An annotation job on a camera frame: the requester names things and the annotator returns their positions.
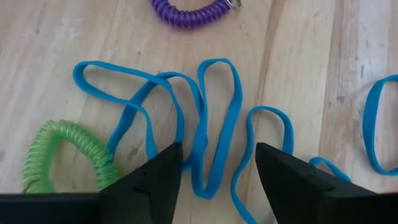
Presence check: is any purple coil wristband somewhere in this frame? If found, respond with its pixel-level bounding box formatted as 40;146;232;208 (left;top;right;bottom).
150;0;243;30

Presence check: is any green coil wristband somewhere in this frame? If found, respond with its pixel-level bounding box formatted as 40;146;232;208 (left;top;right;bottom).
21;119;121;194

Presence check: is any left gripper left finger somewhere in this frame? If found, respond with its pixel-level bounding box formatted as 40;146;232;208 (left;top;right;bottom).
99;142;184;224

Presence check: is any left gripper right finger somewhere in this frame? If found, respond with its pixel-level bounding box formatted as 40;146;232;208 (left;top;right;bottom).
254;142;335;224

